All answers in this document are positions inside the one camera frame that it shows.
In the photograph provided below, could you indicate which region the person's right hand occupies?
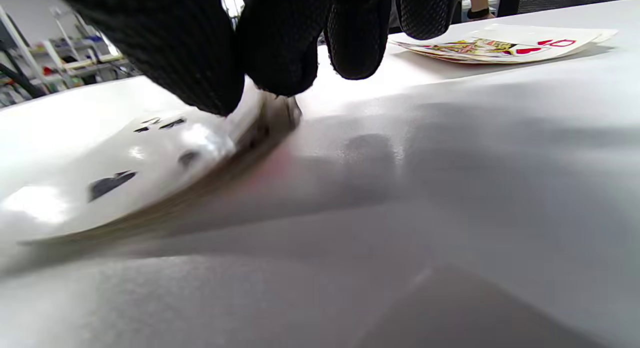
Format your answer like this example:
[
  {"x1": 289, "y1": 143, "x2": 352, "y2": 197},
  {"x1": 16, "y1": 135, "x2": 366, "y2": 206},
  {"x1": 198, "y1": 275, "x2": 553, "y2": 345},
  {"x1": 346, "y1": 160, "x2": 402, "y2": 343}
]
[{"x1": 47, "y1": 0, "x2": 461, "y2": 116}]

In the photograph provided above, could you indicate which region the pile of spade playing cards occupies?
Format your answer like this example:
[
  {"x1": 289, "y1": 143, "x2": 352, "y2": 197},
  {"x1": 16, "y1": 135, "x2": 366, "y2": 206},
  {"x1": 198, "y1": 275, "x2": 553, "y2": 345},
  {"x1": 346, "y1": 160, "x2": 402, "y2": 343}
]
[{"x1": 0, "y1": 83, "x2": 303, "y2": 245}]

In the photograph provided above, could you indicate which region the queen of hearts playing card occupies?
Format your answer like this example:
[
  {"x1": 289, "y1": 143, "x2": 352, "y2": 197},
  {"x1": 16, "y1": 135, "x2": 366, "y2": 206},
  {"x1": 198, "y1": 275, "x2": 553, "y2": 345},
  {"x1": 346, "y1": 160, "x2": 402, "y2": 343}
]
[{"x1": 389, "y1": 23, "x2": 618, "y2": 64}]

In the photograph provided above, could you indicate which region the white metal shelf rack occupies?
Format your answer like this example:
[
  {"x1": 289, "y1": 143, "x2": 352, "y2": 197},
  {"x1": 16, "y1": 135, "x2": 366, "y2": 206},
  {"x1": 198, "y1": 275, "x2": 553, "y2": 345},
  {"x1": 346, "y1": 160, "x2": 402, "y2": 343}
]
[{"x1": 30, "y1": 6, "x2": 137, "y2": 86}]

